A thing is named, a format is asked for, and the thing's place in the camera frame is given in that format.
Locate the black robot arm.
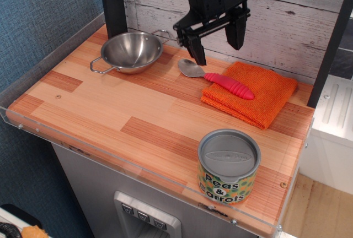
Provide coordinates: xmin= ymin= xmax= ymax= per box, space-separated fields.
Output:
xmin=173 ymin=0 xmax=250 ymax=66

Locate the dark vertical post right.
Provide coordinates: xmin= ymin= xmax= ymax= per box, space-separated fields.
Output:
xmin=307 ymin=0 xmax=352 ymax=109

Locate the orange object bottom corner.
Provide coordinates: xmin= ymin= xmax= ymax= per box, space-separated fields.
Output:
xmin=21 ymin=225 xmax=49 ymax=238

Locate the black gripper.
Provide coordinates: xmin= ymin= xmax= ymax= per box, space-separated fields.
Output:
xmin=173 ymin=0 xmax=250 ymax=66

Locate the white toy sink unit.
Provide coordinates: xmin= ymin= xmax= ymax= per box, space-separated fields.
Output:
xmin=299 ymin=75 xmax=352 ymax=194

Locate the peas and carrots can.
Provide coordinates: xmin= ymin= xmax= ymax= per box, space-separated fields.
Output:
xmin=197 ymin=129 xmax=261 ymax=204

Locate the red handled metal spoon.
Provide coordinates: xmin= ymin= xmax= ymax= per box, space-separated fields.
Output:
xmin=178 ymin=58 xmax=255 ymax=100

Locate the steel bowl with handles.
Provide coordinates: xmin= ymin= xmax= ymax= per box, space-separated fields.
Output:
xmin=90 ymin=32 xmax=164 ymax=74

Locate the silver ice dispenser panel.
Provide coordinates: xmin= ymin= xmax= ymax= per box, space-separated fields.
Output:
xmin=114 ymin=191 xmax=182 ymax=237

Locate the dark vertical post left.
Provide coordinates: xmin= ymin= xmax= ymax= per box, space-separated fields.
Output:
xmin=102 ymin=0 xmax=127 ymax=39

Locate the grey toy fridge cabinet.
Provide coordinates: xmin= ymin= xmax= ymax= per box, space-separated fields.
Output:
xmin=53 ymin=144 xmax=255 ymax=237

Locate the dark vertical post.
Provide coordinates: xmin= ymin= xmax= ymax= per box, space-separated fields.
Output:
xmin=307 ymin=0 xmax=352 ymax=109
xmin=102 ymin=0 xmax=127 ymax=39

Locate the clear acrylic edge guard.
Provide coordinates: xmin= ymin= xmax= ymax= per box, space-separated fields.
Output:
xmin=2 ymin=17 xmax=313 ymax=237

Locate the orange folded rag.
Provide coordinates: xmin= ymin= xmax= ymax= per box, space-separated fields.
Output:
xmin=201 ymin=62 xmax=298 ymax=129

